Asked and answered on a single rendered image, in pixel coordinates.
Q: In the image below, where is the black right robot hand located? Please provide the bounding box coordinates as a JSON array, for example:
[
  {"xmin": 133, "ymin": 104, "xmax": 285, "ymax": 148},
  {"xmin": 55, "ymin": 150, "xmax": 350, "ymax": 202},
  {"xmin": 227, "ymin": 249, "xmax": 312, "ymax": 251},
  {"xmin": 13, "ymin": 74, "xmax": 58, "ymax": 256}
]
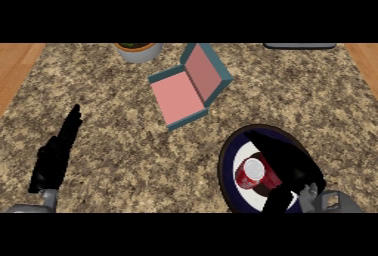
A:
[{"xmin": 242, "ymin": 129, "xmax": 328, "ymax": 214}]

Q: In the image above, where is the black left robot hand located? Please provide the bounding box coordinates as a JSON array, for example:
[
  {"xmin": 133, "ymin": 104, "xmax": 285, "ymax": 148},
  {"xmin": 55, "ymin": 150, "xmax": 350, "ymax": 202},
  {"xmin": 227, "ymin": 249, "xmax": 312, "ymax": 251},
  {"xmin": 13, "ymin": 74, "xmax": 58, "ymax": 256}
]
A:
[{"xmin": 27, "ymin": 103, "xmax": 84, "ymax": 195}]

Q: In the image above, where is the red can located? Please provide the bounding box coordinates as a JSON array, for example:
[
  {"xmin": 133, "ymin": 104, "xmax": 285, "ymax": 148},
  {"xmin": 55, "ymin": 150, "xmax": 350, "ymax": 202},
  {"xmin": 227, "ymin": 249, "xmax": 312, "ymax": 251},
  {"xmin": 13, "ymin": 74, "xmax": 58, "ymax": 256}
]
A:
[{"xmin": 235, "ymin": 151, "xmax": 284, "ymax": 197}]

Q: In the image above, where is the dark blue and white plate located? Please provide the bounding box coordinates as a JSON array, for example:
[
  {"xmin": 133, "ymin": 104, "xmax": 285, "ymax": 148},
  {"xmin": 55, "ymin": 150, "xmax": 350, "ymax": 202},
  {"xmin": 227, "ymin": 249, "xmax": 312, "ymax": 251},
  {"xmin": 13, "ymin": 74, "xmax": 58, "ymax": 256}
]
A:
[{"xmin": 217, "ymin": 123, "xmax": 328, "ymax": 214}]

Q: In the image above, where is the pink and teal open box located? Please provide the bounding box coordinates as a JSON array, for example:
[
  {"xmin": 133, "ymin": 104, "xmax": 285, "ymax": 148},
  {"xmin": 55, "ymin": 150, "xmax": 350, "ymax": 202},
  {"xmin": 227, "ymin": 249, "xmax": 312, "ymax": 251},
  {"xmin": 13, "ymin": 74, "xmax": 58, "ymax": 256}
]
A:
[{"xmin": 146, "ymin": 43, "xmax": 235, "ymax": 132}]

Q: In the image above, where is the dark grey appliance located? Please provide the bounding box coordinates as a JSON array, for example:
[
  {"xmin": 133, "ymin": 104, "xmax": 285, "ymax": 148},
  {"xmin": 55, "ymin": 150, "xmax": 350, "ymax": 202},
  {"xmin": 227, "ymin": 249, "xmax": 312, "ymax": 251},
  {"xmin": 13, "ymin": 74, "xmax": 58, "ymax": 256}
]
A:
[{"xmin": 261, "ymin": 43, "xmax": 338, "ymax": 51}]

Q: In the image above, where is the grey pot with plant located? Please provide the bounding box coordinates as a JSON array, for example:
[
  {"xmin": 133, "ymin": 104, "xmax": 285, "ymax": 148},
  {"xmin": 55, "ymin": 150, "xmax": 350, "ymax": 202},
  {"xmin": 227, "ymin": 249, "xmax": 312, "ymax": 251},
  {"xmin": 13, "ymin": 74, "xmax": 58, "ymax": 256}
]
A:
[{"xmin": 114, "ymin": 43, "xmax": 164, "ymax": 64}]

